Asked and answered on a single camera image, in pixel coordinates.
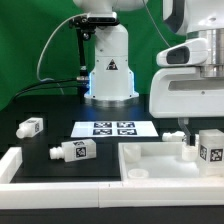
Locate black cables on table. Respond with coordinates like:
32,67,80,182
12,78,88,103

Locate white U-shaped fence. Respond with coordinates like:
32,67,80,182
0,147,224,209

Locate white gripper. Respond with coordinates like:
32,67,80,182
149,38,224,145

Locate black camera on stand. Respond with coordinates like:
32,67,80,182
69,12,119,97

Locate grey camera cable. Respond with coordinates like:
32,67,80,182
36,13,88,83

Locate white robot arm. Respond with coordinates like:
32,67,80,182
73,0,224,118

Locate white tag sheet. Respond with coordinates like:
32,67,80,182
71,121,158,138

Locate white square tabletop part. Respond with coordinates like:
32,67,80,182
118,142,224,181

